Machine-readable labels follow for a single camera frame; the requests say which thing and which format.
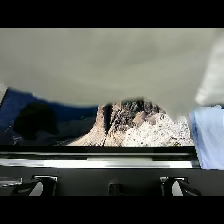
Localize white garment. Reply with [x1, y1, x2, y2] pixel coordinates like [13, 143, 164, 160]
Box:
[0, 28, 224, 118]

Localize light blue garment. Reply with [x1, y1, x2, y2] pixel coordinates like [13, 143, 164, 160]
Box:
[188, 105, 224, 171]

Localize silver frame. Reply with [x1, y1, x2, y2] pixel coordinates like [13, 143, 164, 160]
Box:
[0, 151, 201, 197]

